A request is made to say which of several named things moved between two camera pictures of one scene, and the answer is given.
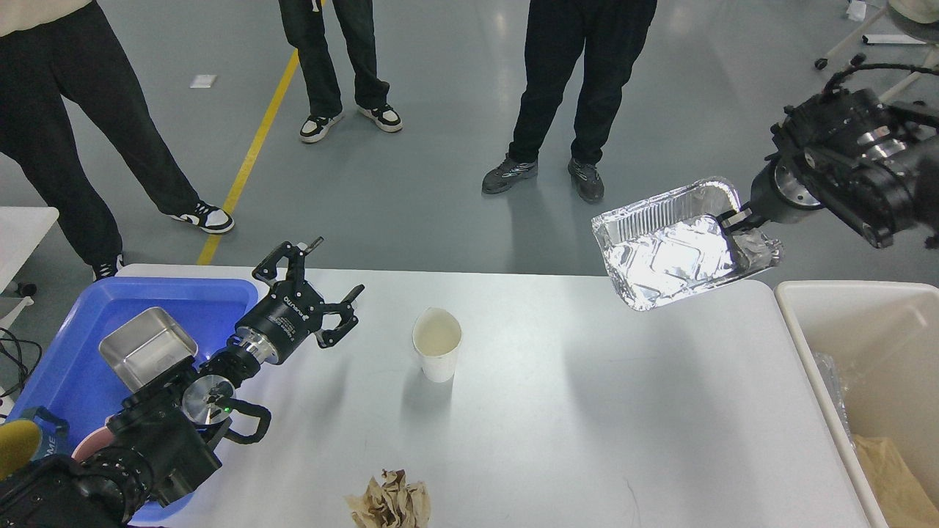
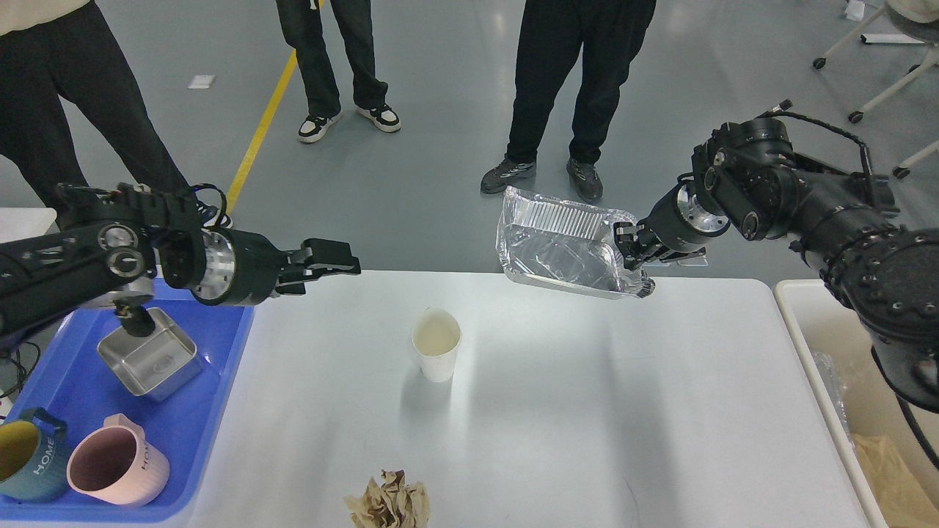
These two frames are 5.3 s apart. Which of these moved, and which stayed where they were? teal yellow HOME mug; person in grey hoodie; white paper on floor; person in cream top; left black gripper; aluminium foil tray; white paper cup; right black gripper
Moved: right black gripper; aluminium foil tray; left black gripper
Stayed: person in grey hoodie; teal yellow HOME mug; white paper on floor; white paper cup; person in cream top
